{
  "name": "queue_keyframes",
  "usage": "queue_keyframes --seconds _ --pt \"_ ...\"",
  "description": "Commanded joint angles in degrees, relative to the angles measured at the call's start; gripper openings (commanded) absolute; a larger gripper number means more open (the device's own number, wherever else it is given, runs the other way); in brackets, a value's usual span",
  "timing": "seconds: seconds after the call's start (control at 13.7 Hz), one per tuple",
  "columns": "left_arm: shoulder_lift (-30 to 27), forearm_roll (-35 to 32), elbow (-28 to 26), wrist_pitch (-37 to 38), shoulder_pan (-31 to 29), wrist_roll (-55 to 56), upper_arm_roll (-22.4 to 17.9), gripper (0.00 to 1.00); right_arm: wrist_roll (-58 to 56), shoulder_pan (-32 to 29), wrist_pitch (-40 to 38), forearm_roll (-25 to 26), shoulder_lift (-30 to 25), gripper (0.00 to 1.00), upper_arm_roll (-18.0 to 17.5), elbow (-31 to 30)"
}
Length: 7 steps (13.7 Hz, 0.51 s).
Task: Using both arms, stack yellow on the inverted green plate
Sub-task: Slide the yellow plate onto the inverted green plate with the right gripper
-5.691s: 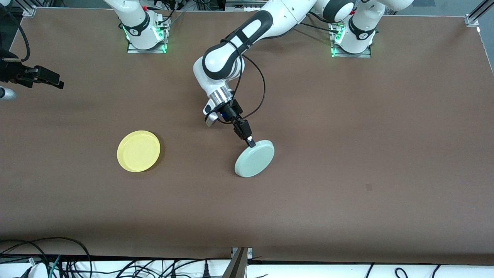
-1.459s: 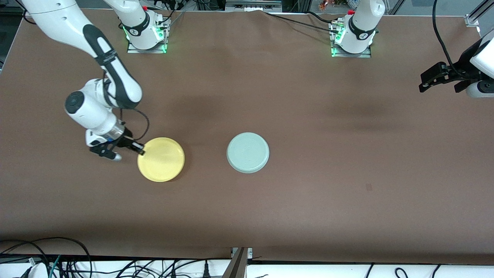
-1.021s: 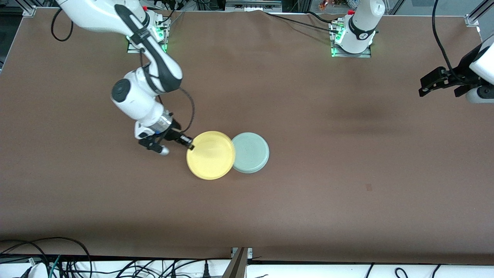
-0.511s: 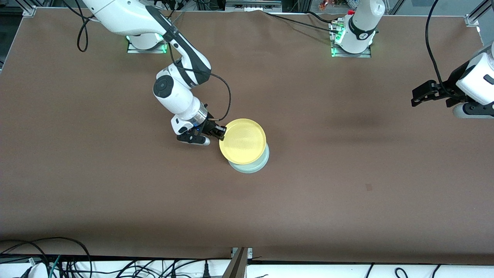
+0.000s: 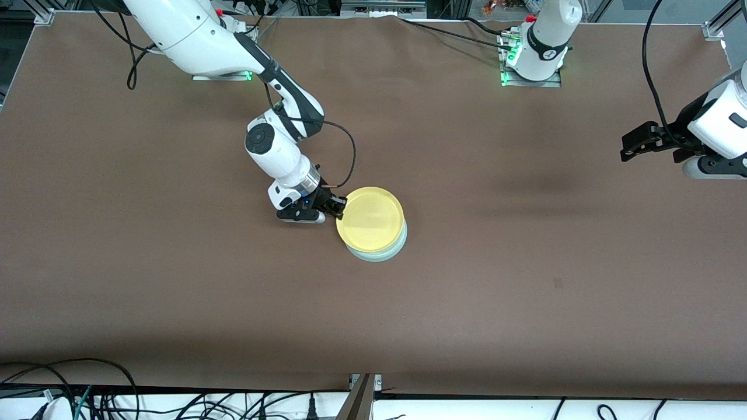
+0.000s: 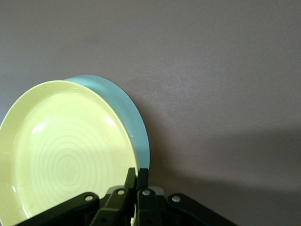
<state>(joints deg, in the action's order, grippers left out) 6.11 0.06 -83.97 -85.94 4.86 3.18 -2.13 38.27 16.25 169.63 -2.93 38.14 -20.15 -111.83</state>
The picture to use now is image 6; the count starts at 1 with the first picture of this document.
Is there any yellow plate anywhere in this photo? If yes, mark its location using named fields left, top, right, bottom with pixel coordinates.
left=0, top=80, right=140, bottom=225

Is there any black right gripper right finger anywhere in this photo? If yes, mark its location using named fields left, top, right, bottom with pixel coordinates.
left=136, top=168, right=237, bottom=226

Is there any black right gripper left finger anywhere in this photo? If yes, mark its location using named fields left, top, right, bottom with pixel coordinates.
left=15, top=167, right=137, bottom=226

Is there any pale green plate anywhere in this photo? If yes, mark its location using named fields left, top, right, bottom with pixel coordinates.
left=63, top=74, right=151, bottom=170

